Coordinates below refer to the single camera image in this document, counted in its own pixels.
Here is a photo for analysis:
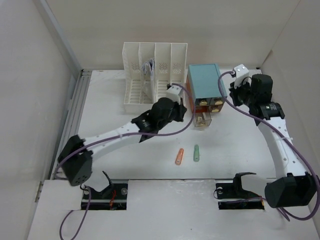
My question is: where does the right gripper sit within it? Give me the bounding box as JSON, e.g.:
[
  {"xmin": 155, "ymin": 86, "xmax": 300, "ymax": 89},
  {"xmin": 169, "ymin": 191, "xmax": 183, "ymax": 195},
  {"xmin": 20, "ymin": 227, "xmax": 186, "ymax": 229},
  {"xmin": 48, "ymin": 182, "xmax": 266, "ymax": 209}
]
[{"xmin": 228, "ymin": 78, "xmax": 256, "ymax": 107}]

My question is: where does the teal drawer box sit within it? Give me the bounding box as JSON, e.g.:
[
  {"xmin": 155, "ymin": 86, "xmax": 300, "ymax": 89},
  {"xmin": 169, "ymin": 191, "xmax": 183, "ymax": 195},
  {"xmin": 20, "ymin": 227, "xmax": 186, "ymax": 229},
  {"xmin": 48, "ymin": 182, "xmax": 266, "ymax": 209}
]
[{"xmin": 186, "ymin": 63, "xmax": 224, "ymax": 113}]

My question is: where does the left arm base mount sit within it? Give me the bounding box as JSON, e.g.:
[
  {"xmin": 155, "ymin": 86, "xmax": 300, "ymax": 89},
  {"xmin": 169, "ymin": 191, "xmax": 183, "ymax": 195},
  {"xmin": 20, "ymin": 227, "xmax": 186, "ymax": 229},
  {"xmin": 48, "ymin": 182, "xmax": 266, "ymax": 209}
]
[{"xmin": 80, "ymin": 171, "xmax": 129, "ymax": 211}]

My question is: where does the orange highlighter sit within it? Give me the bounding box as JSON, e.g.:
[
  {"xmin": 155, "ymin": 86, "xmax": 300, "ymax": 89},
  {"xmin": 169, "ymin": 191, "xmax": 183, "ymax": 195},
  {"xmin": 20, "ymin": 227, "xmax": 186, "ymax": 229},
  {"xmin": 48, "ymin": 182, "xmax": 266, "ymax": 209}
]
[{"xmin": 175, "ymin": 148, "xmax": 184, "ymax": 166}]

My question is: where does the white Canon manual booklet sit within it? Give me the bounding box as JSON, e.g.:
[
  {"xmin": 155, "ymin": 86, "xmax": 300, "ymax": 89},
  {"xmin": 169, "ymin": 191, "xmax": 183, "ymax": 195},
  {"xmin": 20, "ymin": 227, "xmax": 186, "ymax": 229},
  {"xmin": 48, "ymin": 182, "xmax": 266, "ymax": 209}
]
[{"xmin": 141, "ymin": 57, "xmax": 156, "ymax": 103}]

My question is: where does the white file organizer rack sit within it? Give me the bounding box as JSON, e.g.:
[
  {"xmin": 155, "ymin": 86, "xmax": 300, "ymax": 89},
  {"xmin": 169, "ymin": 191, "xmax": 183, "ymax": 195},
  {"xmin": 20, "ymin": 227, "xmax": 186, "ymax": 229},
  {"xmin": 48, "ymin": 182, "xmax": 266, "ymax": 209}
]
[{"xmin": 122, "ymin": 42, "xmax": 188, "ymax": 114}]

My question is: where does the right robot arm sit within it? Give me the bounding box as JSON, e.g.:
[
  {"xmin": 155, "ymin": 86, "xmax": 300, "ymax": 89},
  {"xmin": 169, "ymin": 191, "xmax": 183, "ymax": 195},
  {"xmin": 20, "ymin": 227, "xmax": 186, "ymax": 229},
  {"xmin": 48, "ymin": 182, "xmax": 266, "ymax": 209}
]
[{"xmin": 229, "ymin": 73, "xmax": 317, "ymax": 208}]

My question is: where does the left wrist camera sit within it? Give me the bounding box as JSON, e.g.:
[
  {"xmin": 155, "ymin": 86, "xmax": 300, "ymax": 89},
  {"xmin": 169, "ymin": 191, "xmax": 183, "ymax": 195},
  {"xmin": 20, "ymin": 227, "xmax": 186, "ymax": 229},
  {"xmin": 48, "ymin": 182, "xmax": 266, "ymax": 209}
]
[{"xmin": 165, "ymin": 84, "xmax": 183, "ymax": 105}]

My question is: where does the aluminium rail frame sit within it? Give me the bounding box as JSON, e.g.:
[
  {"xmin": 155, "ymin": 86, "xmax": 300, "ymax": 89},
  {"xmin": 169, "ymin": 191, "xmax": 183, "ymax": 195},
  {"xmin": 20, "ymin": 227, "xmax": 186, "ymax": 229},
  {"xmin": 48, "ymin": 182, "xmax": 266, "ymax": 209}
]
[{"xmin": 48, "ymin": 69, "xmax": 92, "ymax": 180}]

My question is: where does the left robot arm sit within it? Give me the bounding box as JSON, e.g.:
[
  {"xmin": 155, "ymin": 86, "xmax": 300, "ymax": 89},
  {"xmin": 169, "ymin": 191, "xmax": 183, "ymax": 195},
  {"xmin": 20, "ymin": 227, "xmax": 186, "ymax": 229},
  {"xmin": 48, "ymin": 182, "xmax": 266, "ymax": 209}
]
[{"xmin": 57, "ymin": 97, "xmax": 187, "ymax": 187}]

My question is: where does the green highlighter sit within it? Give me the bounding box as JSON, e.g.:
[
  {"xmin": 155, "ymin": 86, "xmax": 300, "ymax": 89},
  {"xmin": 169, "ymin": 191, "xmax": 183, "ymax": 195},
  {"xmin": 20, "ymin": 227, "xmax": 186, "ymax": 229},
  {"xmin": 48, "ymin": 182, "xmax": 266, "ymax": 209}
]
[{"xmin": 193, "ymin": 144, "xmax": 200, "ymax": 162}]

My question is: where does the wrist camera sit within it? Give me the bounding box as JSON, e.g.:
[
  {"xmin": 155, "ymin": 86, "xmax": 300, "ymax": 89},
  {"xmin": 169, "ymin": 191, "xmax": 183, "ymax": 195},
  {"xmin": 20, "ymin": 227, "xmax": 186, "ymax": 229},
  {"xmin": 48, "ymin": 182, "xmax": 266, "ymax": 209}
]
[
  {"xmin": 165, "ymin": 84, "xmax": 183, "ymax": 105},
  {"xmin": 233, "ymin": 64, "xmax": 250, "ymax": 89}
]

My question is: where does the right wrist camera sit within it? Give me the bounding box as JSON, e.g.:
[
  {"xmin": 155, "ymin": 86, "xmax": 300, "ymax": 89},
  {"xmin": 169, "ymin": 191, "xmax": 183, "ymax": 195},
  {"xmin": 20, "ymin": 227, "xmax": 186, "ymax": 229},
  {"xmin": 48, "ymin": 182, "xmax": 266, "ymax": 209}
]
[{"xmin": 233, "ymin": 64, "xmax": 250, "ymax": 89}]

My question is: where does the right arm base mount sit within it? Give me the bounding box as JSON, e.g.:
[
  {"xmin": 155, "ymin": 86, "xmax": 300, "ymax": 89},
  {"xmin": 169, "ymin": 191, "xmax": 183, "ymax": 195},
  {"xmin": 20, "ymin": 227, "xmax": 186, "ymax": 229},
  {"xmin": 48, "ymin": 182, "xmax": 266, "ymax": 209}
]
[{"xmin": 213, "ymin": 172, "xmax": 265, "ymax": 210}]

